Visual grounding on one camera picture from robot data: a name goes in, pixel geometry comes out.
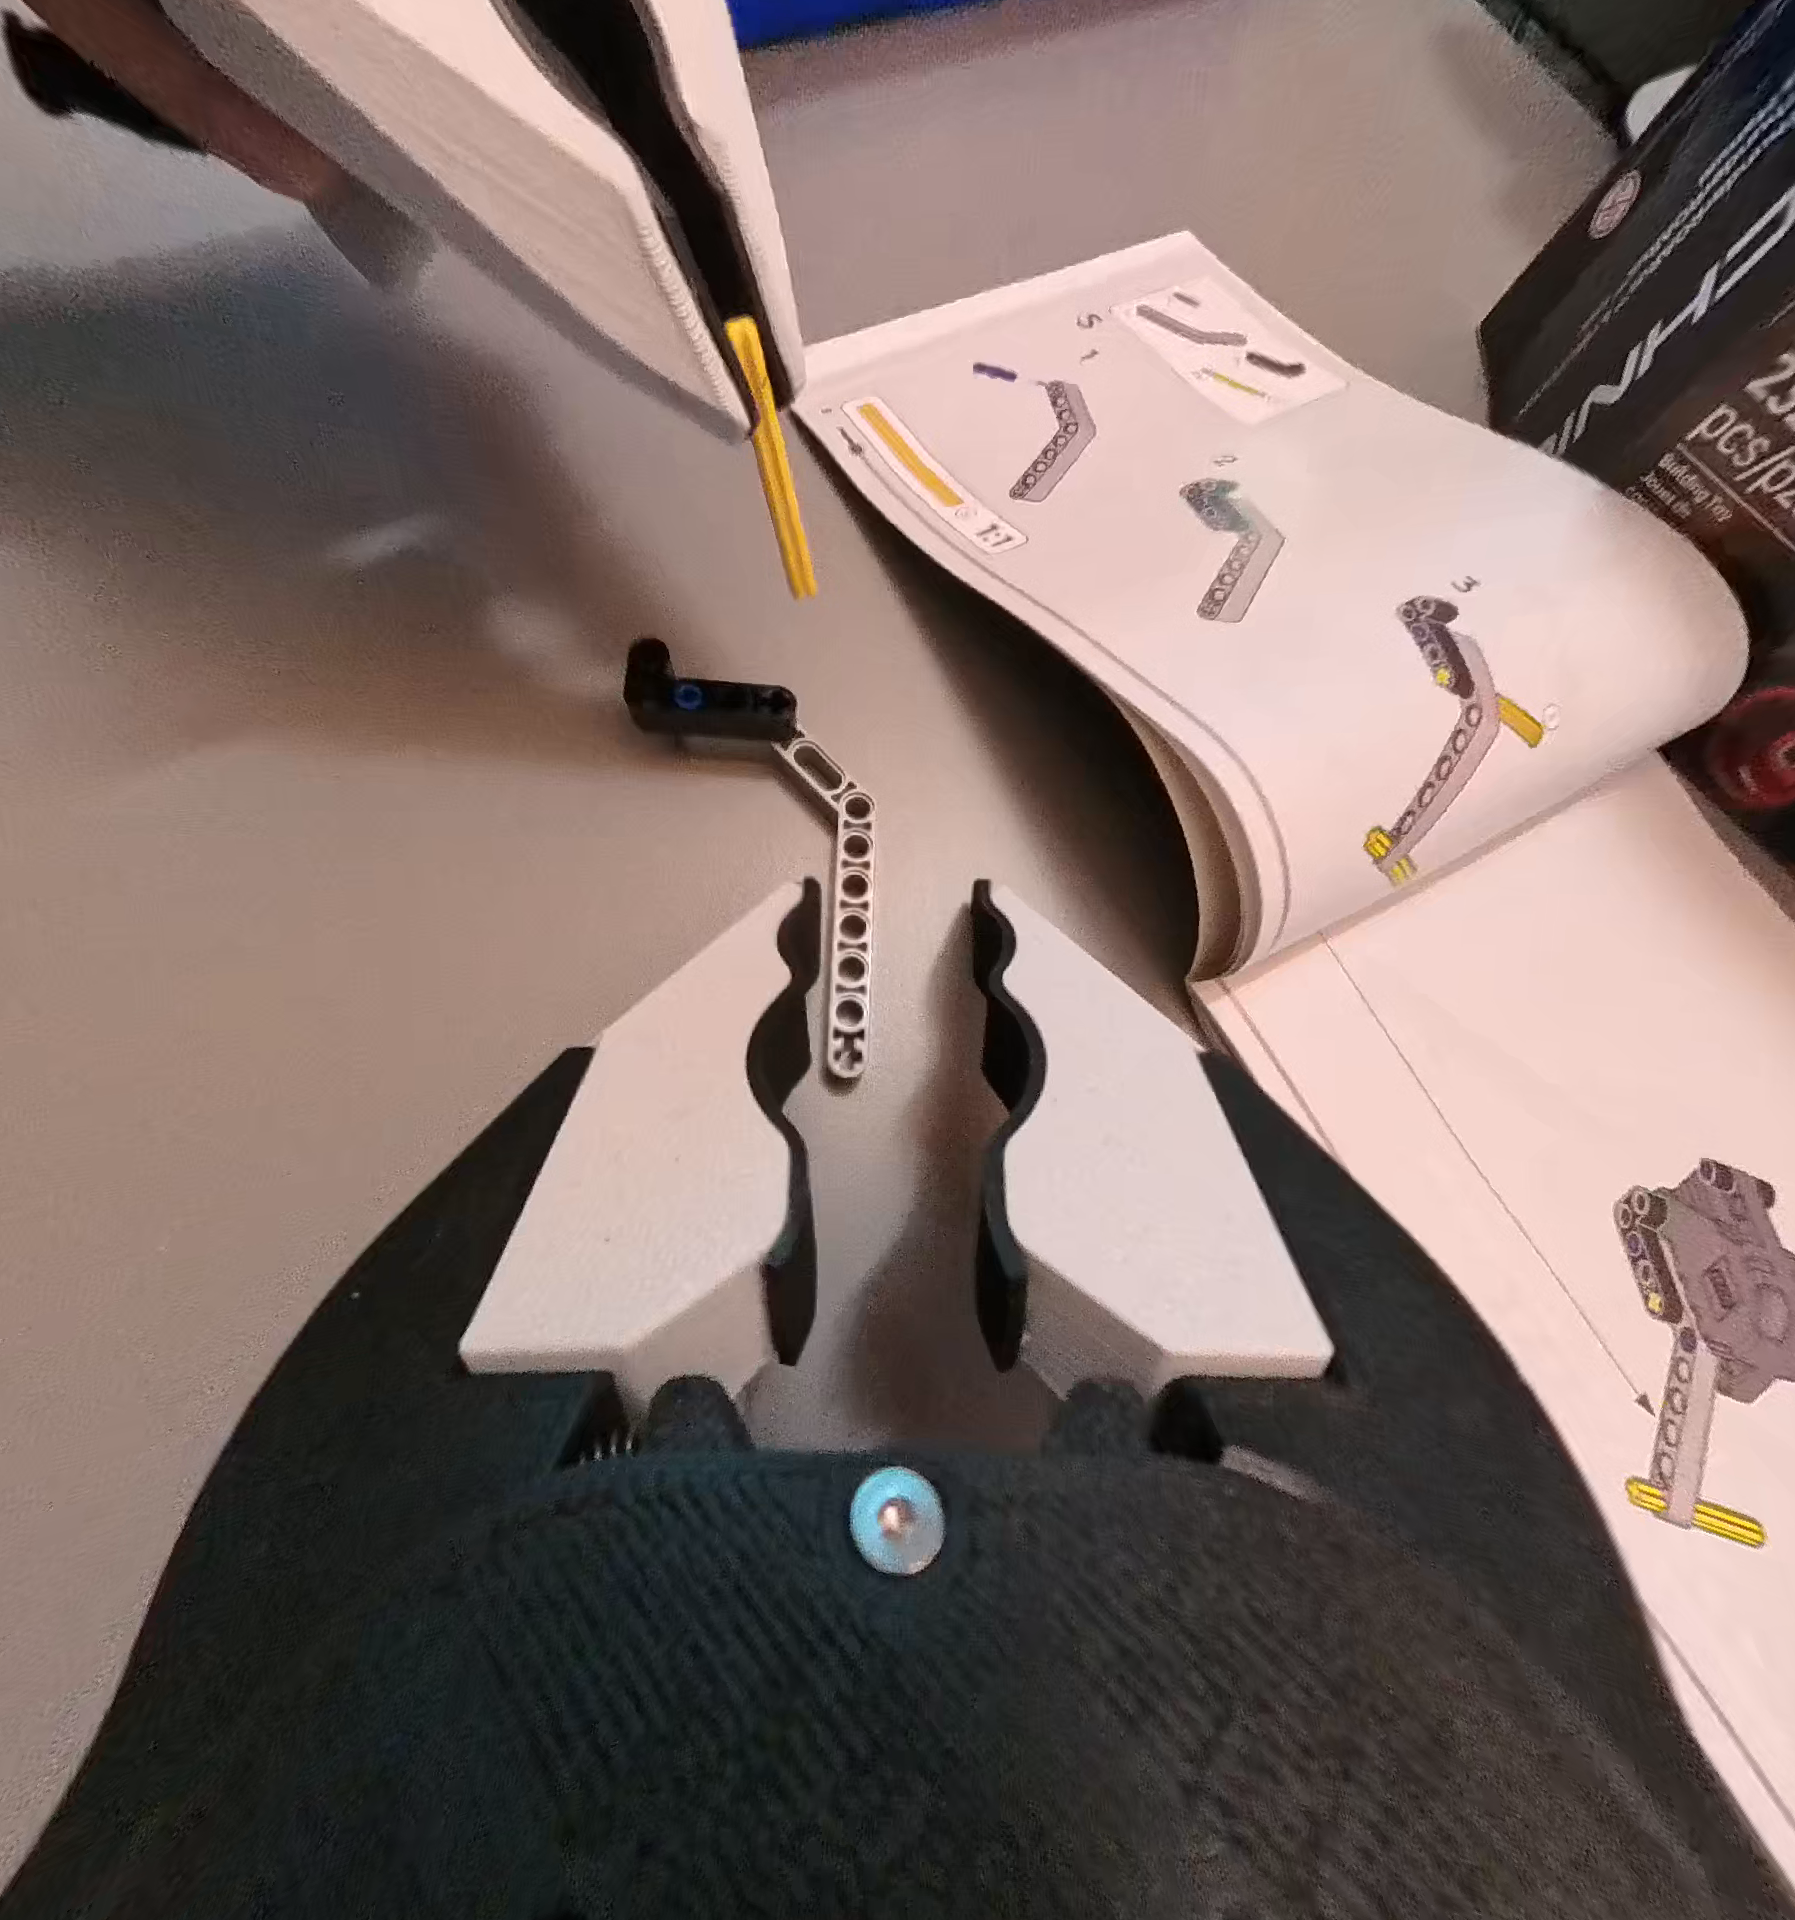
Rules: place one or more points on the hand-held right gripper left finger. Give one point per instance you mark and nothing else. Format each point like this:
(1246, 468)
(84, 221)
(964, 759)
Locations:
(641, 1202)

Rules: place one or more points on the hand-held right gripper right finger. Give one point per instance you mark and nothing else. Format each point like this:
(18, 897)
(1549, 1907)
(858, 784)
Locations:
(1154, 1217)

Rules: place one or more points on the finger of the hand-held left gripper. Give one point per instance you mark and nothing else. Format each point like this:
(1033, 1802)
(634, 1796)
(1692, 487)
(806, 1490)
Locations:
(477, 135)
(730, 135)

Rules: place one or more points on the yellow toy axle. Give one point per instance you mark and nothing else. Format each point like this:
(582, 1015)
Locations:
(776, 468)

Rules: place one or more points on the grey bent toy beam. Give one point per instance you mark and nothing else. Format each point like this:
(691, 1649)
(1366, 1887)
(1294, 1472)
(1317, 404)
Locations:
(846, 916)

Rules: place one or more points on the black toy connector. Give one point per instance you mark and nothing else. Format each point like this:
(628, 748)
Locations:
(657, 708)

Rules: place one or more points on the grey desk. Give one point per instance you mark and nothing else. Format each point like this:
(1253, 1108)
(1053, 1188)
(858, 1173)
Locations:
(238, 901)

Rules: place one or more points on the person's left hand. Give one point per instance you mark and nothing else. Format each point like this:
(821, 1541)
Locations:
(282, 158)

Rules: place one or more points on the blue plastic bin with label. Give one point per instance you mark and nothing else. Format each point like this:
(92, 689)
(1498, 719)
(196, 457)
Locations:
(850, 15)

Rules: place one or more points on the white instruction booklet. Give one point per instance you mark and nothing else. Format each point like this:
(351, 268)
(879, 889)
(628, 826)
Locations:
(1437, 495)

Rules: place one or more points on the black toy set box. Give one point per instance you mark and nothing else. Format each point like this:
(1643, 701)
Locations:
(1660, 270)

